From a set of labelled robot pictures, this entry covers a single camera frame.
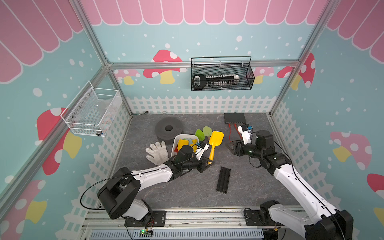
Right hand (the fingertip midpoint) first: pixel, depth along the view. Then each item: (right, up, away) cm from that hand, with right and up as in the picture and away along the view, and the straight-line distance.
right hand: (229, 143), depth 77 cm
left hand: (-9, -12, +3) cm, 15 cm away
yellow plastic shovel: (-27, -2, +23) cm, 35 cm away
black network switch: (+14, +16, +44) cm, 48 cm away
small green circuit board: (-43, -44, -4) cm, 62 cm away
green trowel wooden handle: (-9, +6, +35) cm, 36 cm away
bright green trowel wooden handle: (-15, +3, +29) cm, 33 cm away
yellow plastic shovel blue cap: (-7, +2, -1) cm, 7 cm away
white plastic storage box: (-26, +2, +24) cm, 36 cm away
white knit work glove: (-42, -8, +22) cm, 48 cm away
